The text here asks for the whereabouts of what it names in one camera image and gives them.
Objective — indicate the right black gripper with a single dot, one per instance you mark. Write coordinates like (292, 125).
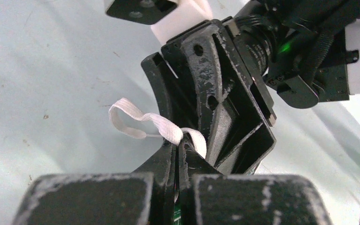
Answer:
(296, 47)

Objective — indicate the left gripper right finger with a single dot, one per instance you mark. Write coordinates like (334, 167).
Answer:
(210, 198)

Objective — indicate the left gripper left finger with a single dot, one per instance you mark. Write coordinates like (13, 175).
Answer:
(142, 197)

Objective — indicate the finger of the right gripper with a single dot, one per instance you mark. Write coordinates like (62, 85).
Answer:
(172, 100)

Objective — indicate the white shoelace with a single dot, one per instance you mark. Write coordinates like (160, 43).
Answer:
(166, 129)

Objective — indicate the green canvas sneaker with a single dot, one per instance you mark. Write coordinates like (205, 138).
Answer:
(177, 217)

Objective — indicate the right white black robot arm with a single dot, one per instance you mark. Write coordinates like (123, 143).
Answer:
(215, 76)

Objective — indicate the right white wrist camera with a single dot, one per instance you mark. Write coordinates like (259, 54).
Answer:
(166, 18)

